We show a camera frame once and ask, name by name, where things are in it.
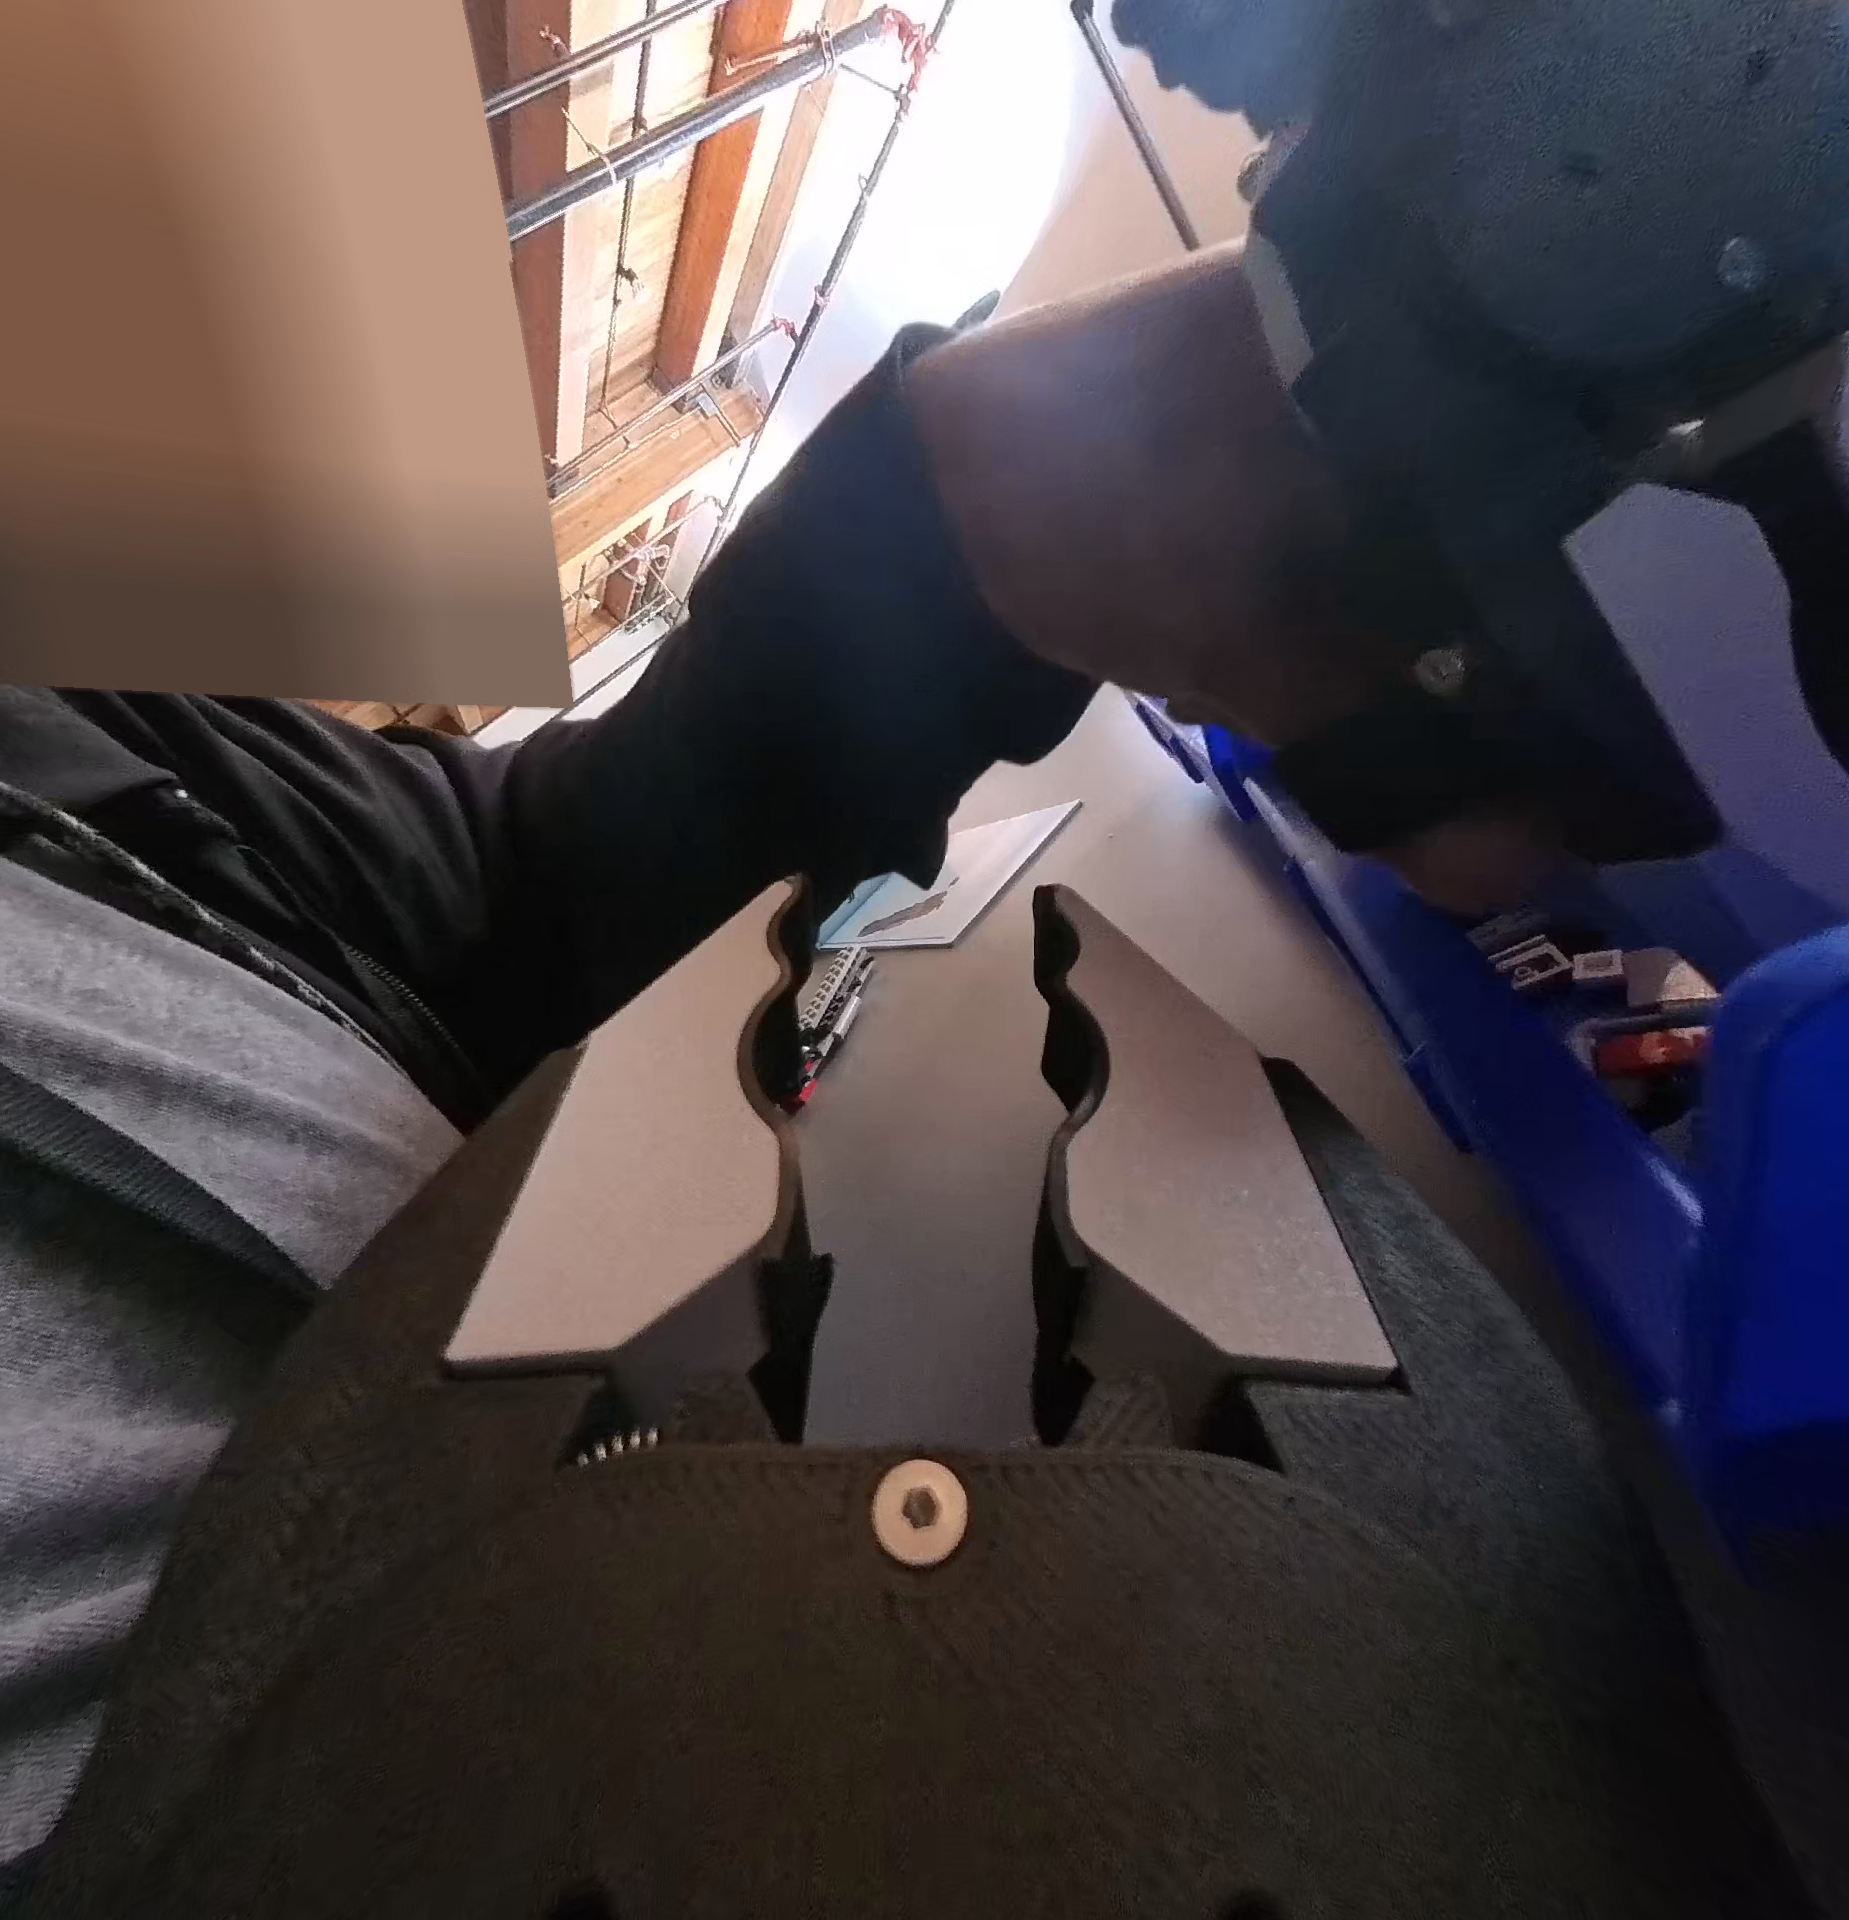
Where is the black grey toy brick assembly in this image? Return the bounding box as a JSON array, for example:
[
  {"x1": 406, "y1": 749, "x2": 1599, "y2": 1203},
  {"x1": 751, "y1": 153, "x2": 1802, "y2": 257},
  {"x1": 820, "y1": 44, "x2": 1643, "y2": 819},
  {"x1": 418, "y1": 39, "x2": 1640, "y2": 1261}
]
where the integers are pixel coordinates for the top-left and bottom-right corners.
[{"x1": 777, "y1": 947, "x2": 878, "y2": 1116}]

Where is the pile of toy bricks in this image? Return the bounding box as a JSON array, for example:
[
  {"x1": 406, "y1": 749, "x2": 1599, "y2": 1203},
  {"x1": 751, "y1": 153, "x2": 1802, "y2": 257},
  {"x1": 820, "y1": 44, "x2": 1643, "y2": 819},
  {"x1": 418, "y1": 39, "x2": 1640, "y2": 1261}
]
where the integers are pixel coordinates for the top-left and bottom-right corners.
[{"x1": 1464, "y1": 897, "x2": 1723, "y2": 1118}]

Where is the person's left hand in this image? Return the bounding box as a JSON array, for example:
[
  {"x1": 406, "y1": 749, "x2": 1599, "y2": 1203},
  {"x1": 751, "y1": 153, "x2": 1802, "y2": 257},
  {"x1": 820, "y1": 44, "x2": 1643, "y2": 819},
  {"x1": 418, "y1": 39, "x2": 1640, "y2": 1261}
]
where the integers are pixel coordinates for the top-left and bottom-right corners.
[{"x1": 897, "y1": 244, "x2": 1413, "y2": 753}]

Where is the long grey studded brick plate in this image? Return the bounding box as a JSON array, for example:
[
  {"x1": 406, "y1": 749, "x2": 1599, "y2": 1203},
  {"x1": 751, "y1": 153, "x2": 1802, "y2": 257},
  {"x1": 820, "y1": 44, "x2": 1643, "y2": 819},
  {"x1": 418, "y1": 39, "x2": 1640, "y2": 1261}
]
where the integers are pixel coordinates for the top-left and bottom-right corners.
[{"x1": 792, "y1": 950, "x2": 875, "y2": 1050}]

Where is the person's black jacket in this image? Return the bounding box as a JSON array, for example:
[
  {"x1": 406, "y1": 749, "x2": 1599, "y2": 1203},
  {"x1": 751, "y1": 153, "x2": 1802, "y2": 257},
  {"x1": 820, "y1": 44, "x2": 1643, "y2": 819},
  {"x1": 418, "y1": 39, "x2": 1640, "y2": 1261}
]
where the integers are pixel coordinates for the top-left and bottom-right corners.
[{"x1": 0, "y1": 681, "x2": 595, "y2": 1125}]

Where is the light blue instruction booklet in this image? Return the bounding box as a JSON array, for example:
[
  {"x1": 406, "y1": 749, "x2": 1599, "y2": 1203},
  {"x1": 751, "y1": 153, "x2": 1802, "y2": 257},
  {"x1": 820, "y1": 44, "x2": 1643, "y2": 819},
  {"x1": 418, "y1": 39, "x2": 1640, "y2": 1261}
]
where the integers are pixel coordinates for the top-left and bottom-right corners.
[{"x1": 820, "y1": 799, "x2": 1085, "y2": 951}]

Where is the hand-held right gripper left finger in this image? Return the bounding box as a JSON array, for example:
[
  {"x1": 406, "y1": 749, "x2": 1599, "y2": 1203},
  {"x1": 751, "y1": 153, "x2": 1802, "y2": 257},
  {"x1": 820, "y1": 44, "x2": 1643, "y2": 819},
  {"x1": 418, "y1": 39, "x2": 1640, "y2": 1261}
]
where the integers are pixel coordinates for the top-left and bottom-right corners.
[{"x1": 444, "y1": 876, "x2": 834, "y2": 1444}]

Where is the person's left forearm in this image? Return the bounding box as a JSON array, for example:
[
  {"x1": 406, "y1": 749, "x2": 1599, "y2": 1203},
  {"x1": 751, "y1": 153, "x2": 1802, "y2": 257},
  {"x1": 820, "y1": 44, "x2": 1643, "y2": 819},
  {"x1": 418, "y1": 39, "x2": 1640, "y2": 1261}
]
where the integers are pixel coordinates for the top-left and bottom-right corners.
[{"x1": 475, "y1": 293, "x2": 1104, "y2": 1050}]

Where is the person's grey shirt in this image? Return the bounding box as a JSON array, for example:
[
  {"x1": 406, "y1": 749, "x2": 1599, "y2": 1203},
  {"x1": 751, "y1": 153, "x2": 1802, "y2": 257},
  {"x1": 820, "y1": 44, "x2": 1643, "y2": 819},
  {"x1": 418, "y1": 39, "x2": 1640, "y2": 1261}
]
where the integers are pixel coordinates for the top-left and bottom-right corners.
[{"x1": 0, "y1": 846, "x2": 466, "y2": 1862}]

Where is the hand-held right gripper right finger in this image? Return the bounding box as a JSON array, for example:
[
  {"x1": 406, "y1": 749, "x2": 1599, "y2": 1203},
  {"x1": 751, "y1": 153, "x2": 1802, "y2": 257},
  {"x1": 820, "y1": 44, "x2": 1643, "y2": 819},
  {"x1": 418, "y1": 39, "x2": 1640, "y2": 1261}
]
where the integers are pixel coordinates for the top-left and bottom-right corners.
[{"x1": 1030, "y1": 882, "x2": 1404, "y2": 1452}]

